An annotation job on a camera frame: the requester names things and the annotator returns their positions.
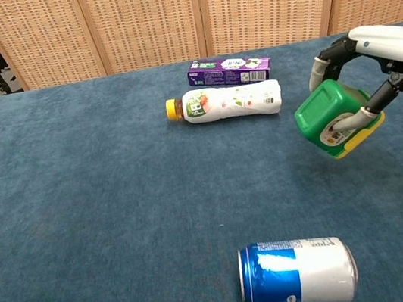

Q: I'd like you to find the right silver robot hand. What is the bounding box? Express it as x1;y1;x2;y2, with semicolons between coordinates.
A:
300;20;403;137

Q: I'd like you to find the wooden woven folding screen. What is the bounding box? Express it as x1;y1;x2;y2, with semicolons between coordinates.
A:
0;0;403;95

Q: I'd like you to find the white-labelled bottle with yellow cap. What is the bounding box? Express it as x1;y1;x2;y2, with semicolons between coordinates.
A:
163;76;285;132

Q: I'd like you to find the blue table cloth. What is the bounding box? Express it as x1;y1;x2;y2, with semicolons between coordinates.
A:
0;23;403;302

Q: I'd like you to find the blue and white drink can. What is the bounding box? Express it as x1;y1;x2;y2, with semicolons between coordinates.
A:
233;227;363;302

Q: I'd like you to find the green tub with yellow lid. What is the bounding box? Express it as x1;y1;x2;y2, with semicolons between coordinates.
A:
289;71;392;166

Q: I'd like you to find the purple toothpaste box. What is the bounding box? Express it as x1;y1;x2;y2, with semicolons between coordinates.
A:
185;50;275;94

